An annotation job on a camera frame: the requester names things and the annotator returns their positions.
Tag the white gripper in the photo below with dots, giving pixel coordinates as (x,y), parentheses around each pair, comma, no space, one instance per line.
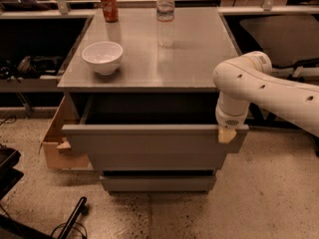
(229,120)

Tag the grey top drawer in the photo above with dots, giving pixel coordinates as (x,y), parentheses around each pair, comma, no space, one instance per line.
(149,123)

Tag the grey drawer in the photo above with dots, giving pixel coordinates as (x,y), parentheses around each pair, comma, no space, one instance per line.
(162,161)
(157,184)
(149,123)

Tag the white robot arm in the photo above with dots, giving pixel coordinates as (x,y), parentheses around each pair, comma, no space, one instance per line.
(246,80)

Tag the grey drawer cabinet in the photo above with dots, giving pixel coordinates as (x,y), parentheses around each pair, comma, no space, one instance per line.
(200,42)

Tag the grey middle drawer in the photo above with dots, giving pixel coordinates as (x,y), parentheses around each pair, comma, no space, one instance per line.
(162,161)

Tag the grey bottom drawer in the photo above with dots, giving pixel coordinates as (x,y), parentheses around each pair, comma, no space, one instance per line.
(157,184)

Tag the black office chair seat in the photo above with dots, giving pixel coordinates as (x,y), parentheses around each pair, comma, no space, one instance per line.
(285,39)

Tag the white ceramic bowl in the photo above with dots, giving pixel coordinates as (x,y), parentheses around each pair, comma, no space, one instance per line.
(103,57)

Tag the clear plastic water bottle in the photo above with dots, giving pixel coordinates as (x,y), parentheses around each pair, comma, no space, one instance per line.
(165,17)

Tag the brown cardboard box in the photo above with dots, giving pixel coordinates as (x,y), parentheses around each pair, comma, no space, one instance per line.
(57,150)

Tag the red soda can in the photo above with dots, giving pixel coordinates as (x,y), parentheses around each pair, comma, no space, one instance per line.
(110,10)

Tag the black headphones on shelf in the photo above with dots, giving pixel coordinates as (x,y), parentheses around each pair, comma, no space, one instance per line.
(31,67)

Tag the black chair base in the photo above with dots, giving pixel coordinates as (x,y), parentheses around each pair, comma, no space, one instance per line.
(22,204)

